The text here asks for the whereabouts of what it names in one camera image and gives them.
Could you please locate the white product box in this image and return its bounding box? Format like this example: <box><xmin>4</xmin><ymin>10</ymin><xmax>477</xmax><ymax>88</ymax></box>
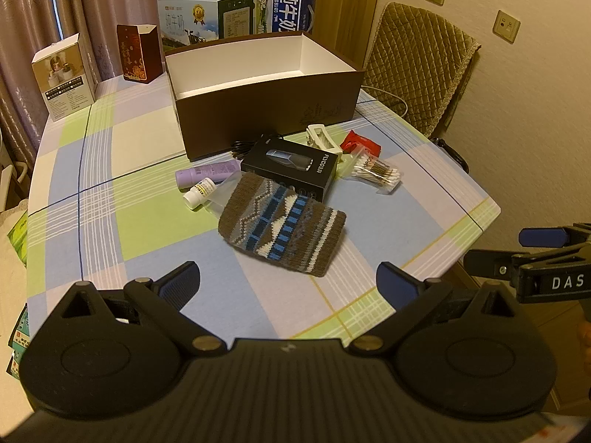
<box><xmin>31</xmin><ymin>32</ymin><xmax>98</xmax><ymax>123</ymax></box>

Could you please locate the green white milk carton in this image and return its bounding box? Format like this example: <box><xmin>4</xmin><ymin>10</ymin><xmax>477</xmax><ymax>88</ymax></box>
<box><xmin>157</xmin><ymin>0</ymin><xmax>256</xmax><ymax>51</ymax></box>

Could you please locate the colourful printed box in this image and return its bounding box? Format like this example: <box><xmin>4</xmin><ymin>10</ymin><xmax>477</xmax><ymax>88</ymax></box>
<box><xmin>7</xmin><ymin>305</ymin><xmax>33</xmax><ymax>379</ymax></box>

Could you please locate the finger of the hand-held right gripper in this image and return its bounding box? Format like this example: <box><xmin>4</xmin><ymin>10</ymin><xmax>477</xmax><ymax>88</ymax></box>
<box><xmin>463</xmin><ymin>248</ymin><xmax>525</xmax><ymax>282</ymax></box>
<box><xmin>518</xmin><ymin>223</ymin><xmax>591</xmax><ymax>251</ymax></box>

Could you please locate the purple tube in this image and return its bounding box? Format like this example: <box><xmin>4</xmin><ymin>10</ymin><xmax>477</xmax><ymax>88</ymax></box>
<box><xmin>175</xmin><ymin>161</ymin><xmax>242</xmax><ymax>191</ymax></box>

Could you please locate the small white bottle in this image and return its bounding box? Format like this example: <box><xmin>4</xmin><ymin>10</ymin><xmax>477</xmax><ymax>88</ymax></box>
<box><xmin>183</xmin><ymin>178</ymin><xmax>218</xmax><ymax>210</ymax></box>

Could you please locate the blue milk carton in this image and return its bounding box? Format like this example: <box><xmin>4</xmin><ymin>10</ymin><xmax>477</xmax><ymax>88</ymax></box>
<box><xmin>223</xmin><ymin>0</ymin><xmax>318</xmax><ymax>35</ymax></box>

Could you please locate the brown storage box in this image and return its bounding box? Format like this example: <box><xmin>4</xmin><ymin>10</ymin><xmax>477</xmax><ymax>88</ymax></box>
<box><xmin>165</xmin><ymin>30</ymin><xmax>366</xmax><ymax>162</ymax></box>

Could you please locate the black shaver box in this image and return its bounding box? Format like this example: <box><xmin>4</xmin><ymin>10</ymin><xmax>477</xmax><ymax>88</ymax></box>
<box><xmin>240</xmin><ymin>135</ymin><xmax>341</xmax><ymax>204</ymax></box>

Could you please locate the quilted chair cover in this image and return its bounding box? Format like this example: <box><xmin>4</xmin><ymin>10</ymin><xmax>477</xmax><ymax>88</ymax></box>
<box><xmin>362</xmin><ymin>2</ymin><xmax>481</xmax><ymax>137</ymax></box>

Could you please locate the green paper package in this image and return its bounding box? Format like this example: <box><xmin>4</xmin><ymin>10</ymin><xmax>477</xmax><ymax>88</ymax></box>
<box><xmin>8</xmin><ymin>212</ymin><xmax>29</xmax><ymax>266</ymax></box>

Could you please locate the bag of cotton swabs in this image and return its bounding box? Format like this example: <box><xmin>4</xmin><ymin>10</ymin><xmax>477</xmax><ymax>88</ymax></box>
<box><xmin>339</xmin><ymin>144</ymin><xmax>402</xmax><ymax>195</ymax></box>

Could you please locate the brown blue knitted pouch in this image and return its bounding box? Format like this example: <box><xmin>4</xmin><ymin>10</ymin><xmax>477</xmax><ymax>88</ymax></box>
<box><xmin>218</xmin><ymin>172</ymin><xmax>348</xmax><ymax>278</ymax></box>

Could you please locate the brown curtain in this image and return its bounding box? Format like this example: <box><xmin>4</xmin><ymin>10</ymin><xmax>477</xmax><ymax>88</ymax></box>
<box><xmin>0</xmin><ymin>0</ymin><xmax>204</xmax><ymax>158</ymax></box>

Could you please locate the red snack packet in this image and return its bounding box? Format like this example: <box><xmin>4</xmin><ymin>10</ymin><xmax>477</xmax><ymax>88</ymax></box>
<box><xmin>339</xmin><ymin>130</ymin><xmax>382</xmax><ymax>158</ymax></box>

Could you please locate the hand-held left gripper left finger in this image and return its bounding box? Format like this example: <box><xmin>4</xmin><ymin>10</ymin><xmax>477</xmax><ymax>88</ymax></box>
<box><xmin>59</xmin><ymin>261</ymin><xmax>229</xmax><ymax>357</ymax></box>

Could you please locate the dark red box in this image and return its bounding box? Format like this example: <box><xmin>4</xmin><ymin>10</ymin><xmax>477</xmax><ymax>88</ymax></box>
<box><xmin>115</xmin><ymin>23</ymin><xmax>163</xmax><ymax>85</ymax></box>

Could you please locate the white plastic clip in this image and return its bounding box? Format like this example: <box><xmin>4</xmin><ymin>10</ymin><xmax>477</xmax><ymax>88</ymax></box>
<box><xmin>305</xmin><ymin>124</ymin><xmax>346</xmax><ymax>163</ymax></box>

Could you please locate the black cable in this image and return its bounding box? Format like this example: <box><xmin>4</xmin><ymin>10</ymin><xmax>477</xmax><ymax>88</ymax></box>
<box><xmin>231</xmin><ymin>134</ymin><xmax>284</xmax><ymax>160</ymax></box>

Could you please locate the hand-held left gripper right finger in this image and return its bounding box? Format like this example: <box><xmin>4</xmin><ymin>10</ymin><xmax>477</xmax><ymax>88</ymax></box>
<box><xmin>350</xmin><ymin>262</ymin><xmax>528</xmax><ymax>357</ymax></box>

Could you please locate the black chair frame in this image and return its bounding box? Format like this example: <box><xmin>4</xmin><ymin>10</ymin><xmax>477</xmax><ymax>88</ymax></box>
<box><xmin>429</xmin><ymin>136</ymin><xmax>469</xmax><ymax>174</ymax></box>

